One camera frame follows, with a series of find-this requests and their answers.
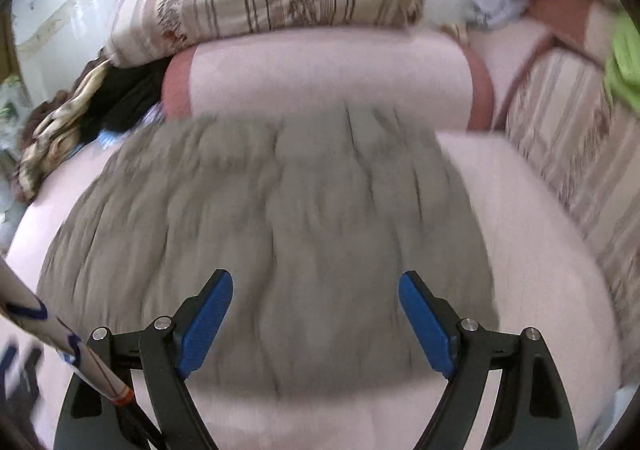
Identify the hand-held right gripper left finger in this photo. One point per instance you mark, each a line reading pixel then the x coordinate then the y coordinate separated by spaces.
pixel 205 325

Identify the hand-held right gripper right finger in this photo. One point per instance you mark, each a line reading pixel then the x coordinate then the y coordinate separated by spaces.
pixel 427 325

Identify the olive quilted hooded jacket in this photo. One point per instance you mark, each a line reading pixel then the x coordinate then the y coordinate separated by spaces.
pixel 280 230

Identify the pink quilted sofa bed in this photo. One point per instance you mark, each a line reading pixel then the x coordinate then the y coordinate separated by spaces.
pixel 540 255

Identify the white printed tube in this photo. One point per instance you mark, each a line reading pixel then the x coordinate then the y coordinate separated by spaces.
pixel 45 330

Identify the small blue cloth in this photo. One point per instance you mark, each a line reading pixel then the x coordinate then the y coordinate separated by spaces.
pixel 112 137

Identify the black cloth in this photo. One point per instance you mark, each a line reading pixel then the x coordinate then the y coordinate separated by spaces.
pixel 125 105

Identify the pink bolster cushion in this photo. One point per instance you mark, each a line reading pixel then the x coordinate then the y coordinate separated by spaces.
pixel 325 75

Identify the floral printed panel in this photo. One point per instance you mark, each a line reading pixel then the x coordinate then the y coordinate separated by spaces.
pixel 10 115

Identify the green cloth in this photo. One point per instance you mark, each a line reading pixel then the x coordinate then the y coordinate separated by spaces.
pixel 622 65

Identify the pale blue cloth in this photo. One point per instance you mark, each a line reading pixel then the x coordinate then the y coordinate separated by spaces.
pixel 497 5

